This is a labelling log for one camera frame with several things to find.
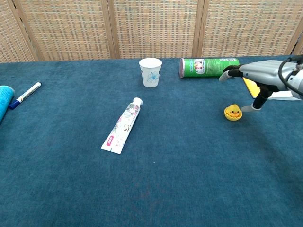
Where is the woven rattan screen panel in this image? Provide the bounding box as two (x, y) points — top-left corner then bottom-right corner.
(13, 0), (117, 61)
(292, 33), (303, 56)
(107, 0), (205, 59)
(197, 0), (303, 58)
(0, 0), (39, 63)

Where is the white blue whiteboard marker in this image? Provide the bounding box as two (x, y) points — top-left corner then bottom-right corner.
(9, 82), (42, 110)

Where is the white floral toothpaste tube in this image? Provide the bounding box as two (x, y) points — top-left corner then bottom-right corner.
(100, 97), (143, 155)

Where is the black cable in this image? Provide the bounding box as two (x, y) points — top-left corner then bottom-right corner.
(277, 55), (303, 96)

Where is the yellow rubber duck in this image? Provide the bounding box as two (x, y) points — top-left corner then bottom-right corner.
(226, 104), (240, 118)

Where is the yellow white notepad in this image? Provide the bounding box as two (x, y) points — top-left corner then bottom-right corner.
(242, 77), (302, 102)

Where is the blue tablecloth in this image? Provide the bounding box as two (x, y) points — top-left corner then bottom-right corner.
(0, 54), (303, 227)

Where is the green chips can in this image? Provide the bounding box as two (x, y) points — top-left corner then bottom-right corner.
(179, 57), (240, 79)

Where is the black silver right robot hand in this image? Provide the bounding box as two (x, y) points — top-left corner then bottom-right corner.
(219, 60), (293, 112)

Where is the white floral paper cup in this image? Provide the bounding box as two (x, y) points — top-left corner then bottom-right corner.
(139, 57), (163, 88)

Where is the small yellow bowl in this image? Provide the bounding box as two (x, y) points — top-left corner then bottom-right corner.
(223, 104), (243, 122)

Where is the cyan rolled towel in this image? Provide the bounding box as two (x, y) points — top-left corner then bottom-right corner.
(0, 85), (15, 123)

